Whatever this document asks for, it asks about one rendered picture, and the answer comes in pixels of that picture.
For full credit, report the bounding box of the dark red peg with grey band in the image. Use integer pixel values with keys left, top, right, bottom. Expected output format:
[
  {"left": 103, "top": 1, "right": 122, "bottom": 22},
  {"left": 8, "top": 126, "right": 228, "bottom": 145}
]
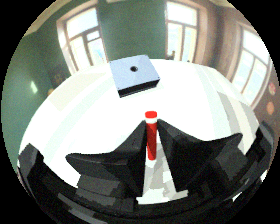
[{"left": 145, "top": 111, "right": 157, "bottom": 161}]

